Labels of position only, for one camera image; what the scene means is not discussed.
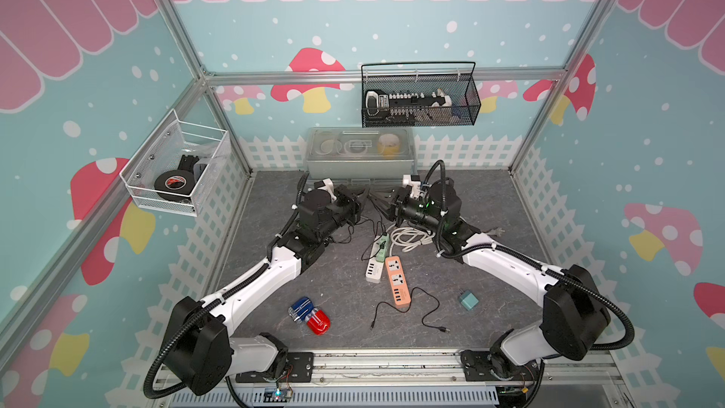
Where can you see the white power strip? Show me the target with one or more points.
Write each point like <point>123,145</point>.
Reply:
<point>374,269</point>

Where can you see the orange power strip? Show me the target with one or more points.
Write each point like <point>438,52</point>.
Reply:
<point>398,282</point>

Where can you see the white wire wall basket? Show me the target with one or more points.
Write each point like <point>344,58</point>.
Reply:
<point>177,145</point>

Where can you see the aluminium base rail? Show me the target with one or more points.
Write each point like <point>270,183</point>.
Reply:
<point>419,378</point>

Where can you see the black power strip in basket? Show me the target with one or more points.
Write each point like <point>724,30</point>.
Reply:
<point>389,106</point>

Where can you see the green charger adapter with prongs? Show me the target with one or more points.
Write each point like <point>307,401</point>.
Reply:
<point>381,253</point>

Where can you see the translucent green storage box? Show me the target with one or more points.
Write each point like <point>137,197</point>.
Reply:
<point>350,156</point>

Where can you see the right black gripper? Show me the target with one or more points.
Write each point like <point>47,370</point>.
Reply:
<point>396,202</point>

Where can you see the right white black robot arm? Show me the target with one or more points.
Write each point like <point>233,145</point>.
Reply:
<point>576,318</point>

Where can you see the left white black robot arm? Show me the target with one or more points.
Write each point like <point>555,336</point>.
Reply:
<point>199,349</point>

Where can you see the black electrical tape roll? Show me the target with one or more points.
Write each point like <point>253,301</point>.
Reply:
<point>175,185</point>

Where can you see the teal cube adapter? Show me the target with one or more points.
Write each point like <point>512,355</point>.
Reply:
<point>468,300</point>

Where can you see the black wire mesh wall basket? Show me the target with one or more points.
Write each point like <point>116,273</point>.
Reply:
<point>456,79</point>

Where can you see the yellow tape roll in box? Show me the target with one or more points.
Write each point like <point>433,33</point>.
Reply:
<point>389,145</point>

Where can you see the red blue electric shaver case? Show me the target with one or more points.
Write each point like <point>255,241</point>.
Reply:
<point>304,311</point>

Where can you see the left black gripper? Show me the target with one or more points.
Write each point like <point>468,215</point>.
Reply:
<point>349,197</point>

